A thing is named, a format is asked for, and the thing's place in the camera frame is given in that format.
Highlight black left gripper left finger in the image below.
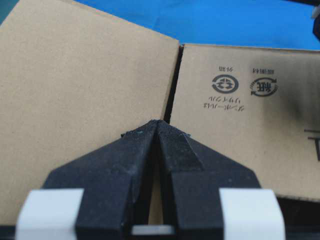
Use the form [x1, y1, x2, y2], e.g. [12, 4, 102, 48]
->
[15, 119, 158, 240]

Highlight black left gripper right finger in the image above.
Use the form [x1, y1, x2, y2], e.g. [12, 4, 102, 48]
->
[156, 120, 286, 240]

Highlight brown cardboard box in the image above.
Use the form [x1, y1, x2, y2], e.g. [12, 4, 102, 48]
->
[0, 0, 320, 226]

